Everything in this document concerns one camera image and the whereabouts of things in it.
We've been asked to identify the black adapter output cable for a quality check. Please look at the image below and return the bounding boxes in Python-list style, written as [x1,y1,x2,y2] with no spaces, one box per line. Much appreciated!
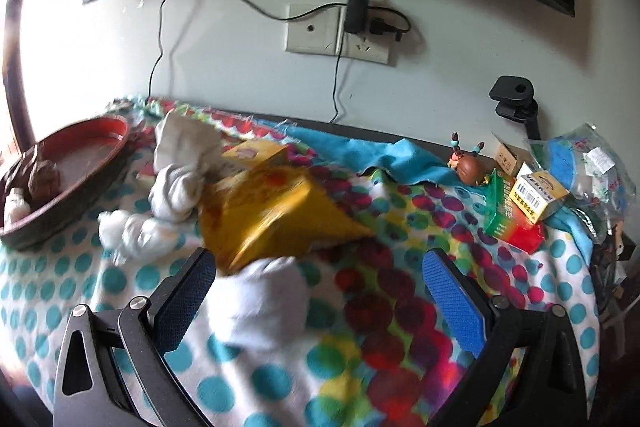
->
[327,32,346,125]

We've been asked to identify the black clamp mount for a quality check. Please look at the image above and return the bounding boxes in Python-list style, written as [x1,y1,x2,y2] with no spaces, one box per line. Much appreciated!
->
[489,76,543,140]

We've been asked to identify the small cardboard box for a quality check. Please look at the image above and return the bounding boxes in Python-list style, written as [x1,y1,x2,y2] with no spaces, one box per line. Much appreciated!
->
[492,134,533,178]

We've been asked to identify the colourful polka dot cloth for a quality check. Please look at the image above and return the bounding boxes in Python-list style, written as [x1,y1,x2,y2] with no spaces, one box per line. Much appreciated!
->
[0,94,601,427]

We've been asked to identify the thin black television cable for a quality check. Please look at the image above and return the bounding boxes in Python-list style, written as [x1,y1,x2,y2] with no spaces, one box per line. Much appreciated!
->
[147,0,191,98]

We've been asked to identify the yellow snack bag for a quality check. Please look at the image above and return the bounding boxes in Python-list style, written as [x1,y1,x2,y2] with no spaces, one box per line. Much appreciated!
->
[199,167,376,278]

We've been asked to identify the white wall outlet plate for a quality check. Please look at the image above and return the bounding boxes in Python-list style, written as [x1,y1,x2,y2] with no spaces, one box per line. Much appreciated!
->
[285,3,342,56]

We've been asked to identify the black plug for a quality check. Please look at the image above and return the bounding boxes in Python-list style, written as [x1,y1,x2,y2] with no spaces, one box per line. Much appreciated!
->
[370,7,412,42]

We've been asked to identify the green and red box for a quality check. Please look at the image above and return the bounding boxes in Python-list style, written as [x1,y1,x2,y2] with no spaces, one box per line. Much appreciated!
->
[482,169,546,254]

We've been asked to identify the small yellow white box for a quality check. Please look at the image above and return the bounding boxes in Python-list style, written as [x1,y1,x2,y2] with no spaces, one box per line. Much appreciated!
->
[507,172,571,223]

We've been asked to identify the white sock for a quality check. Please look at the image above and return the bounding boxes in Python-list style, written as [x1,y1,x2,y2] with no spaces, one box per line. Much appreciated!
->
[150,164,211,223]
[2,187,32,228]
[152,111,223,172]
[207,256,313,350]
[97,209,173,263]

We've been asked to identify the blue cloth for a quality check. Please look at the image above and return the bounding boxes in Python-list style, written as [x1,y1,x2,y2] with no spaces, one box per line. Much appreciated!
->
[285,124,596,253]

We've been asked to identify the clear plastic bag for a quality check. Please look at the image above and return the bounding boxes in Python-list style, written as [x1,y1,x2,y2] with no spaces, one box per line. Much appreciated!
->
[522,122,633,243]

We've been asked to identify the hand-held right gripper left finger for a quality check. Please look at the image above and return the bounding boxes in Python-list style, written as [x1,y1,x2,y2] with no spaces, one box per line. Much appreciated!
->
[52,247,218,427]

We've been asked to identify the brown toy figurine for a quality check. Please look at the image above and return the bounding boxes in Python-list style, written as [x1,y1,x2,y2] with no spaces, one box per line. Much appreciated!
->
[446,132,493,185]

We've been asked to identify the white wall power socket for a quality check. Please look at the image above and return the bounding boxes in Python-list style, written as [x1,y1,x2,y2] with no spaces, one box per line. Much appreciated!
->
[339,6,398,68]

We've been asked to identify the red round tray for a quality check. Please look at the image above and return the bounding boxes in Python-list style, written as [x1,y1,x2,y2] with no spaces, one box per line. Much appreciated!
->
[0,114,133,250]

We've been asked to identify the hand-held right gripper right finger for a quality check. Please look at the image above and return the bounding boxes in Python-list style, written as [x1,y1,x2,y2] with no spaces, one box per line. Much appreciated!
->
[422,248,588,427]

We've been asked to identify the black power adapter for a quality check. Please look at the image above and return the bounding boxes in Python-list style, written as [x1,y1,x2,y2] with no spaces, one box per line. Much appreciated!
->
[347,0,371,34]

